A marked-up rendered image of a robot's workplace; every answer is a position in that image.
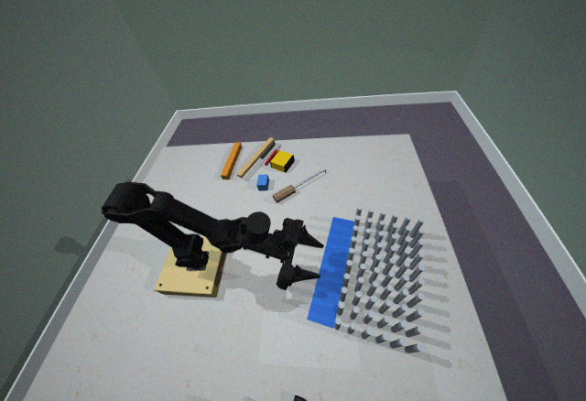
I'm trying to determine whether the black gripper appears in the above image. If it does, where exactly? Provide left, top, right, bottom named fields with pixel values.
left=262, top=219, right=324, bottom=290

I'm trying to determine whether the blue flat strip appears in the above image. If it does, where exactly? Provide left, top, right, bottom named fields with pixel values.
left=308, top=217, right=354, bottom=328

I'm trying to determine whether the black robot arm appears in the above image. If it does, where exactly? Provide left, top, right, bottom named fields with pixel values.
left=102, top=182, right=301, bottom=271

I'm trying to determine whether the orange flat bar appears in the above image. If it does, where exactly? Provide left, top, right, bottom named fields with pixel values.
left=220, top=142, right=242, bottom=180

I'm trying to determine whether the blue cube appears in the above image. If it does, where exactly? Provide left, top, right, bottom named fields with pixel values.
left=256, top=175, right=269, bottom=191

